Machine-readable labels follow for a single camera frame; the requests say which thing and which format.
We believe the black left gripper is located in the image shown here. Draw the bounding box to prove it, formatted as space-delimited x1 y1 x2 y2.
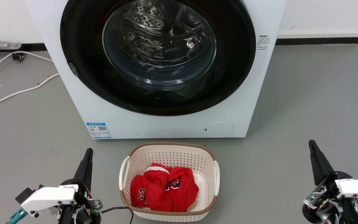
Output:
58 148 103 224

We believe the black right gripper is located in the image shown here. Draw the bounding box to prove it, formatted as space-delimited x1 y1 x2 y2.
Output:
302 140 358 224

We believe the white front-load washing machine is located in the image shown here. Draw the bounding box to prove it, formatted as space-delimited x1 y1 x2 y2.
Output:
24 0 288 139

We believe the black round washer door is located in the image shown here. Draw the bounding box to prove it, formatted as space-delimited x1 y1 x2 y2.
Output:
60 0 256 116

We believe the blue energy label sticker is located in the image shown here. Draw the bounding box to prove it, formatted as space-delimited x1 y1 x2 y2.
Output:
86 122 112 139

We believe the red basketball jersey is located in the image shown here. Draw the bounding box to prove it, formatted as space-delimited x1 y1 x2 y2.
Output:
130 163 200 212

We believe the white perforated laundry basket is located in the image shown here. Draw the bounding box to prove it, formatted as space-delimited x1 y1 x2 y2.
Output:
119 142 220 222

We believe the round white filter cover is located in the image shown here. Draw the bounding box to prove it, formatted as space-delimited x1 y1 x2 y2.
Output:
204 122 234 138

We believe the printed text warning sticker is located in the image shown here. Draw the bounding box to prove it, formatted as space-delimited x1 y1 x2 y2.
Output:
257 35 270 51

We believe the thin black left gripper cable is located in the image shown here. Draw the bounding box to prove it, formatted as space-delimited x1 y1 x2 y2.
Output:
101 206 135 224

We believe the teal cable connector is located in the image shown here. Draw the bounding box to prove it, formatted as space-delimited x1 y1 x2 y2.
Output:
6 208 28 224

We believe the grey door latch handle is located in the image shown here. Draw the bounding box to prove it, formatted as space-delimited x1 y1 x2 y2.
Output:
68 62 80 77

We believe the thick white floor cable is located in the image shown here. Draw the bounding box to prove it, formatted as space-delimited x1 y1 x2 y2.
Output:
0 73 60 111

